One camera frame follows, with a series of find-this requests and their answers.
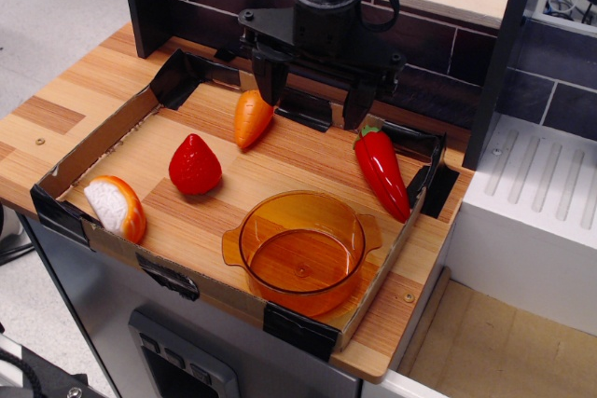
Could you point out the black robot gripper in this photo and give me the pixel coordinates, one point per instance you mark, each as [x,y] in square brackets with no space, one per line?
[332,42]

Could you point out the orange plastic toy carrot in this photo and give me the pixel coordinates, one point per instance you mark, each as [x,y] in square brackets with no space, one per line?
[252,116]

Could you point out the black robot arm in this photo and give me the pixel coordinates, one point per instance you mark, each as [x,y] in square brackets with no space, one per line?
[330,38]

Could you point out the cardboard fence with black tape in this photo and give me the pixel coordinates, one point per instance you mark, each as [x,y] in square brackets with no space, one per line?
[182,247]

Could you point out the transparent orange plastic pot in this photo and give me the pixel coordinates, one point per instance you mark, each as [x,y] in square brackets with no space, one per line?
[302,250]

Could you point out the red plastic toy chili pepper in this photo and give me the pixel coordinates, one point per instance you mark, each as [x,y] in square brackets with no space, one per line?
[377,160]

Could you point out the red plastic toy strawberry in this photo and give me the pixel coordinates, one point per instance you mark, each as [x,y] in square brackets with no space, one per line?
[194,168]

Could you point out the orange and white toy slice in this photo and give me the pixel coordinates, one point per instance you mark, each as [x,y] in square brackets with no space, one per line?
[117,207]

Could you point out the white toy sink drainboard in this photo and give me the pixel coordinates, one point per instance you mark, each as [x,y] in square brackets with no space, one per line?
[526,230]

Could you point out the grey toy oven front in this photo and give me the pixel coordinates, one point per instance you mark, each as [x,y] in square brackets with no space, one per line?
[177,367]

